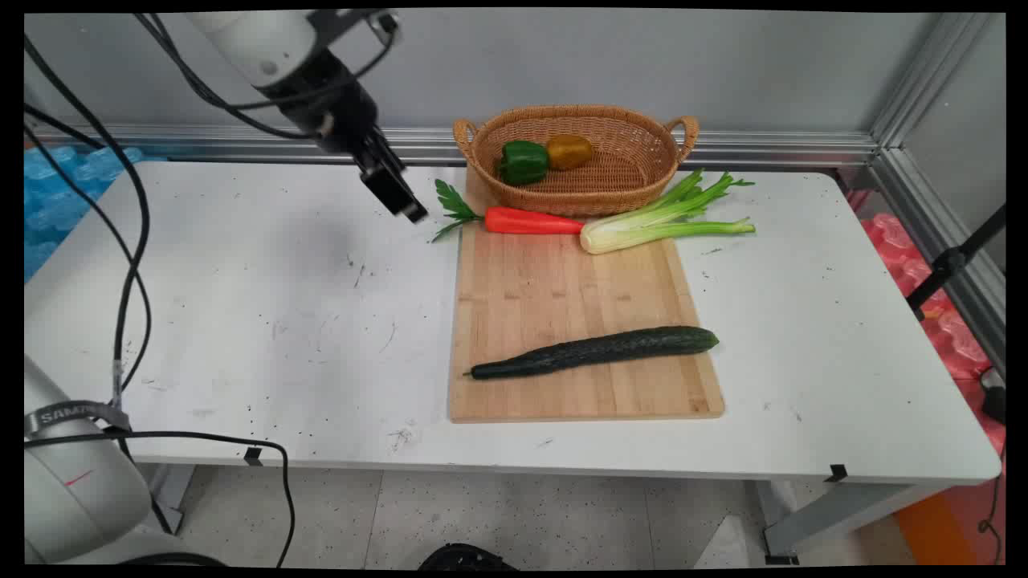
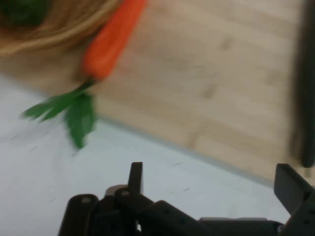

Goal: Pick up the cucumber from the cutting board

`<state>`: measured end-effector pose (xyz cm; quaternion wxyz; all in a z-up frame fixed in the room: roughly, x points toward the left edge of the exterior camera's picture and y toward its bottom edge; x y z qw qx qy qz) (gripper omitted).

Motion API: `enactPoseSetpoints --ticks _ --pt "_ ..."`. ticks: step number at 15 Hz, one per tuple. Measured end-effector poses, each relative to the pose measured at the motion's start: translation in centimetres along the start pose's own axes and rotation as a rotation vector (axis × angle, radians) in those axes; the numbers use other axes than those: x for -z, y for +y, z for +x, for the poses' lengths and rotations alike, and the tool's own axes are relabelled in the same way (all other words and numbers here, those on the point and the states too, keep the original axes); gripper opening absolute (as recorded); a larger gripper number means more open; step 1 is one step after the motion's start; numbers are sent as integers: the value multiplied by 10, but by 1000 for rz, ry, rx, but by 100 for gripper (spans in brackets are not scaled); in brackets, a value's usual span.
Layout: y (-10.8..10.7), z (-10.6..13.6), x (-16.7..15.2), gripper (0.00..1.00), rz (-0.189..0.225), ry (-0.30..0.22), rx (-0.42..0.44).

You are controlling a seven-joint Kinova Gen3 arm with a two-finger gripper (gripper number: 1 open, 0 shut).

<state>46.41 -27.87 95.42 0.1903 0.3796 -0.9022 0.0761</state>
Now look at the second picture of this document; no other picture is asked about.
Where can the dark green cucumber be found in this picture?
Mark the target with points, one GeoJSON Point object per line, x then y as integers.
{"type": "Point", "coordinates": [22, 9]}

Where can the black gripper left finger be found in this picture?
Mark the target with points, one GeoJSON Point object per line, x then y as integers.
{"type": "Point", "coordinates": [118, 216]}

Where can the light wooden cutting board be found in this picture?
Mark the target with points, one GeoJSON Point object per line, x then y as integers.
{"type": "Point", "coordinates": [197, 86]}

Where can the woven wicker basket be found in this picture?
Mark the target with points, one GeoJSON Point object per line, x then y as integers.
{"type": "Point", "coordinates": [61, 29]}

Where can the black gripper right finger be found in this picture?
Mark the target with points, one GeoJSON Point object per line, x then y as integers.
{"type": "Point", "coordinates": [297, 196]}

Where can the black bar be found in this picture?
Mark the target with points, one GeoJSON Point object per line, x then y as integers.
{"type": "Point", "coordinates": [306, 86]}

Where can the orange carrot with green leaves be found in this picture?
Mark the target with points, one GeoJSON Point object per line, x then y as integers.
{"type": "Point", "coordinates": [110, 44]}

